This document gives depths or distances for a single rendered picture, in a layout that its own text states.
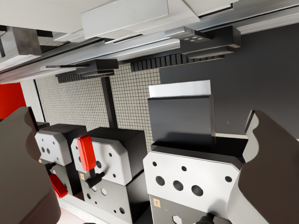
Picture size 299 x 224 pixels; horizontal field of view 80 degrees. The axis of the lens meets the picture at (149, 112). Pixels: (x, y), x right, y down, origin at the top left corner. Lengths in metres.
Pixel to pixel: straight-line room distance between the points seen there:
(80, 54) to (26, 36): 0.25
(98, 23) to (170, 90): 0.15
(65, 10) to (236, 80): 0.66
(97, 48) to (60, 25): 0.51
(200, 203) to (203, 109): 0.13
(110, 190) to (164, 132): 0.18
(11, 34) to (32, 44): 0.05
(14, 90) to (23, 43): 1.81
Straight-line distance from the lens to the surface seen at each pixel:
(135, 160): 0.37
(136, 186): 0.38
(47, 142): 0.53
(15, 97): 2.40
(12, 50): 0.63
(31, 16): 0.21
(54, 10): 0.19
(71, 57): 0.86
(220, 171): 0.24
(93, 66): 0.68
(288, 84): 0.75
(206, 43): 0.45
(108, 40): 0.33
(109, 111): 1.47
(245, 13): 0.49
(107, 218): 0.47
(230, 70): 0.76
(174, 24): 0.27
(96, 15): 0.19
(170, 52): 0.71
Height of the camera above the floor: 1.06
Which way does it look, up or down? 11 degrees up
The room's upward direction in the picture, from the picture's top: 172 degrees clockwise
